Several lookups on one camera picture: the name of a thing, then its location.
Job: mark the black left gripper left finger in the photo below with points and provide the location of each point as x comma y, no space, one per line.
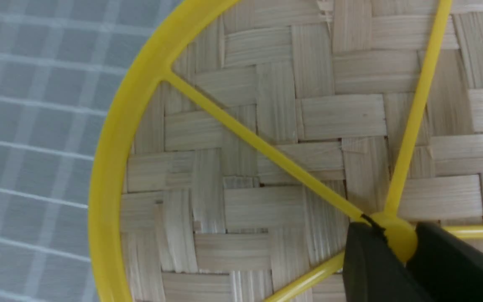
374,269

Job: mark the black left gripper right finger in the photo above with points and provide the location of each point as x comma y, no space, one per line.
447,268

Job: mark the yellow woven bamboo steamer lid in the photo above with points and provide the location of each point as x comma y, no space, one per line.
247,136

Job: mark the grey checked tablecloth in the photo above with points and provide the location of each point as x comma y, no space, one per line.
61,62

